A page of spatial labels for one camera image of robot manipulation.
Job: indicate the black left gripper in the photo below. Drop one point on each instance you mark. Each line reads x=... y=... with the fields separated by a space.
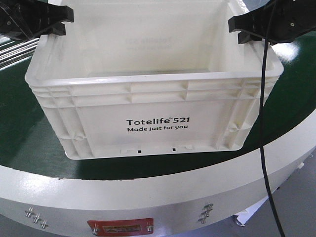
x=29 y=19

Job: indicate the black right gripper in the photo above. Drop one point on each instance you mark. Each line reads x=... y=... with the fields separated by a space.
x=291 y=19

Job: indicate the white plastic tote box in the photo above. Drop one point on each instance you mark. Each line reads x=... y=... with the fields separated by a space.
x=148 y=77

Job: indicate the chrome conveyor rollers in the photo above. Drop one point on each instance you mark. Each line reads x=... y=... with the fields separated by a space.
x=12 y=52

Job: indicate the white curved conveyor rim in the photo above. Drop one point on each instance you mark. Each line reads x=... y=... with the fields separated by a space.
x=176 y=202

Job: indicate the red warning label plate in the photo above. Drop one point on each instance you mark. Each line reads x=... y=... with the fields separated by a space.
x=122 y=228

